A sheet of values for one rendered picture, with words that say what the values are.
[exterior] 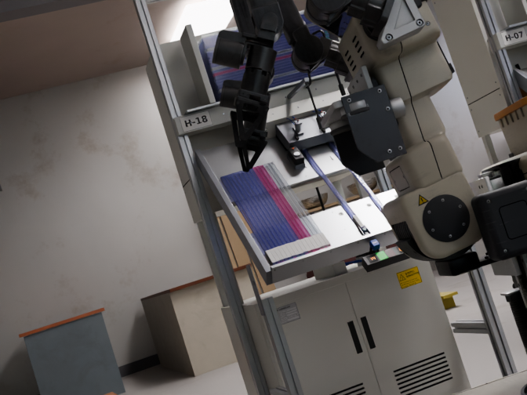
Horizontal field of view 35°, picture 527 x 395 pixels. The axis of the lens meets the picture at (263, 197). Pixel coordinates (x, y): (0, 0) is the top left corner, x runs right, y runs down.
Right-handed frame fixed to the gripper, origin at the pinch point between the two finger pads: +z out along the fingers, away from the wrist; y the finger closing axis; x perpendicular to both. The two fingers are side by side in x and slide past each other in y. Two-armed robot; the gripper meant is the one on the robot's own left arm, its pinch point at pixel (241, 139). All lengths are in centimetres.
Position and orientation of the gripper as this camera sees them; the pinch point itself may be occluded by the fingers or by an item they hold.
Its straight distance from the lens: 169.7
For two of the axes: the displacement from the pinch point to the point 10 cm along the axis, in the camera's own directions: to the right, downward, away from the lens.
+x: 9.7, 2.4, 1.0
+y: 1.2, -0.8, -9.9
